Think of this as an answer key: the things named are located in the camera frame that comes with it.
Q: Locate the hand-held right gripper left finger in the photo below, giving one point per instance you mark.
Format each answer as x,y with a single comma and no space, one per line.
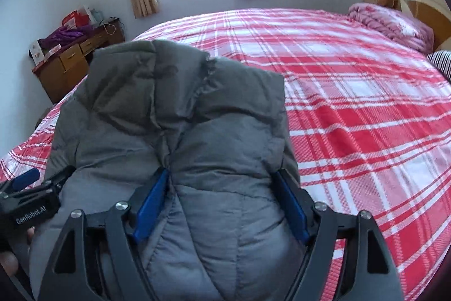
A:
151,205

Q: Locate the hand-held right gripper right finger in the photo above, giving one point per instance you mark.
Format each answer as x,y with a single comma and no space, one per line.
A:
292,205

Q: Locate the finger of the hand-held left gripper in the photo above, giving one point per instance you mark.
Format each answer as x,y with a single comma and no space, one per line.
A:
24,179
60,179

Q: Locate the grey puffer jacket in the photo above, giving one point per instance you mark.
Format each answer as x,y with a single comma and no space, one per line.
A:
211,131

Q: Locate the person's left hand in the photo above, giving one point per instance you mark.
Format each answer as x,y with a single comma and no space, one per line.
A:
7,264

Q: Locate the wooden desk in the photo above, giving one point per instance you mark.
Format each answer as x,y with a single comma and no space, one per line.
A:
70,68

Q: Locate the bed with red plaid sheet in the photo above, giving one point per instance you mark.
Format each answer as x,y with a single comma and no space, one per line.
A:
352,110

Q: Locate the white printed box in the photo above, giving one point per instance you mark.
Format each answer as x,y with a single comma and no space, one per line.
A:
37,52

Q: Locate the flat pink box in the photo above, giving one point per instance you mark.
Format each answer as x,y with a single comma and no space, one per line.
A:
53,50

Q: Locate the purple cloth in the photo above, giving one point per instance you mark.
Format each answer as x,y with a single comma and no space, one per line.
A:
63,37

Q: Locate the red and white boxes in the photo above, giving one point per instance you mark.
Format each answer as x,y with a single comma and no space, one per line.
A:
74,20

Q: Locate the striped pillow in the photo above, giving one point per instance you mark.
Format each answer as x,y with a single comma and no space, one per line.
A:
442,63

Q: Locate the pink floral blanket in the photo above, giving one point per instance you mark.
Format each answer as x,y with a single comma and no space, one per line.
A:
391,22

